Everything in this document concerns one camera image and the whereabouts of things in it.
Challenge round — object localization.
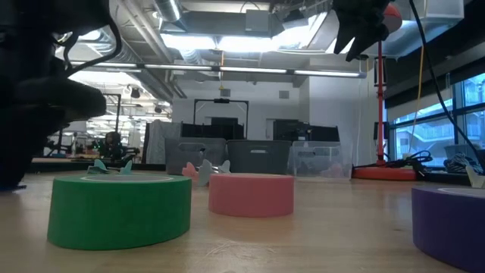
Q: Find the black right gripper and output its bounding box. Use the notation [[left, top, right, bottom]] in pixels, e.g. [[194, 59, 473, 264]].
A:
[[332, 0, 392, 63]]

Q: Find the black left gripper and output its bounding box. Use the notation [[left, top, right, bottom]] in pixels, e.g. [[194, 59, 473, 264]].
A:
[[0, 77, 108, 190]]

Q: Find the green tape roll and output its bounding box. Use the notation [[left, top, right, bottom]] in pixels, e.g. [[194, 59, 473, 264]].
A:
[[46, 173, 192, 252]]

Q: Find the pink stapler remover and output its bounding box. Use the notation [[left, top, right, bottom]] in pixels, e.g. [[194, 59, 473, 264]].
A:
[[181, 162, 201, 187]]

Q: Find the light grey stapler remover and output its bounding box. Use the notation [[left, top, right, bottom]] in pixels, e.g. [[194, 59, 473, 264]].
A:
[[196, 158, 232, 188]]

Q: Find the pink tape roll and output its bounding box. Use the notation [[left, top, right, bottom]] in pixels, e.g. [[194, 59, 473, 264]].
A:
[[208, 172, 296, 218]]

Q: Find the purple tape roll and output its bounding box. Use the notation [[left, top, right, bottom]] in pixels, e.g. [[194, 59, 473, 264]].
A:
[[411, 184, 485, 273]]

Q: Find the teal stapler remover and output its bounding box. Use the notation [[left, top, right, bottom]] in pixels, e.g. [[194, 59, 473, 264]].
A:
[[86, 158, 134, 177]]

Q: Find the red desk lamp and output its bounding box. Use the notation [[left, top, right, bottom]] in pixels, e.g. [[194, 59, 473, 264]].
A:
[[351, 2, 418, 182]]

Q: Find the black equipment cabinet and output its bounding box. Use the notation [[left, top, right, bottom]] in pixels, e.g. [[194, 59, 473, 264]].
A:
[[180, 121, 246, 141], [272, 118, 341, 143]]

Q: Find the long ceiling light strip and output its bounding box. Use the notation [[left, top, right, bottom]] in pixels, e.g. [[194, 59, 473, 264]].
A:
[[67, 60, 368, 80]]

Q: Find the clear plastic bin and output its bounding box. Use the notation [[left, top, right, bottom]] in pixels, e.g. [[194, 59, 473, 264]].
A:
[[289, 140, 354, 180]]

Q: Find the grey cloth cover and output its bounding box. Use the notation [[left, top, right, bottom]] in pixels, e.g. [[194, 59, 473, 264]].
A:
[[145, 119, 183, 165]]

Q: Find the blue plastic bin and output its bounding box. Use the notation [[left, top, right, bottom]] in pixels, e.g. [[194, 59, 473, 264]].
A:
[[226, 139, 293, 176]]

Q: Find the smoke grey plastic bin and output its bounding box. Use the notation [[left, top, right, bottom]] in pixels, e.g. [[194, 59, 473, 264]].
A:
[[164, 136, 229, 177]]

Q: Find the yellow power cable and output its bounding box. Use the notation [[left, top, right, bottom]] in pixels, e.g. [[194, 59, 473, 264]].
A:
[[410, 45, 426, 152]]

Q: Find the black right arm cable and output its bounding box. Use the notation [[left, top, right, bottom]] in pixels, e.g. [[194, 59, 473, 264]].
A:
[[408, 0, 485, 172]]

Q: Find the black gantry frame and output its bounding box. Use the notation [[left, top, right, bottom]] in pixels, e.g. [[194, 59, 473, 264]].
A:
[[192, 98, 250, 141], [102, 93, 122, 133]]

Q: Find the black cable bundle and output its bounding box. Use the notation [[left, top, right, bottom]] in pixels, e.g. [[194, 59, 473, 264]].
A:
[[354, 149, 433, 179]]

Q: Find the braided cable coil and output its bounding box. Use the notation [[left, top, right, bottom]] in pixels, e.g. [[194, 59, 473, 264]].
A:
[[443, 151, 485, 175]]

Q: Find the silver ventilation duct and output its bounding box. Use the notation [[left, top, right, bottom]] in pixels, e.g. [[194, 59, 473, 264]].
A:
[[151, 0, 183, 23]]

